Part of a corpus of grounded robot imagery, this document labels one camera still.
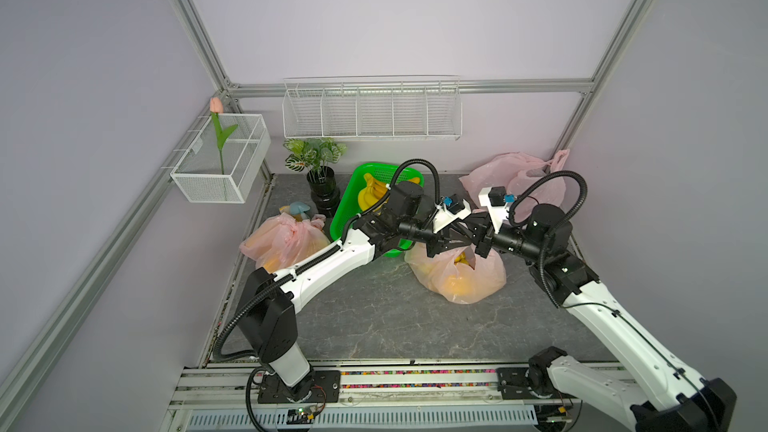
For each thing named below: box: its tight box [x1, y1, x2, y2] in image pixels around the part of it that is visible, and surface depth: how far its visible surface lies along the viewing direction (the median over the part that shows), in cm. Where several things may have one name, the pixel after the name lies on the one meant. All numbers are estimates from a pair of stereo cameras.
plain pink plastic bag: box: [459, 149, 570, 223], surface depth 111 cm
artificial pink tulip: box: [209, 96, 239, 175], surface depth 85 cm
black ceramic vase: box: [306, 165, 340, 217], surface depth 101 cm
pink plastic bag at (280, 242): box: [239, 213, 331, 275], surface depth 88 cm
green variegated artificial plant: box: [283, 137, 348, 183], surface depth 93 cm
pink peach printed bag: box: [404, 243, 507, 304], surface depth 78 cm
